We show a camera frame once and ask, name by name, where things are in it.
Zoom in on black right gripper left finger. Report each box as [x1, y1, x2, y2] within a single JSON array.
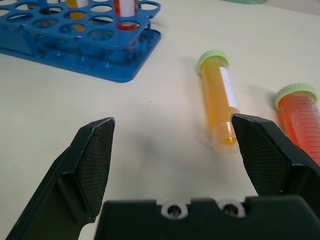
[[5, 116, 116, 240]]

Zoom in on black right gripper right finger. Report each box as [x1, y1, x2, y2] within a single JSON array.
[[230, 113, 320, 198]]

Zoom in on blue tube rack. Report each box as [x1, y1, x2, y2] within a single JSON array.
[[0, 0, 162, 84]]

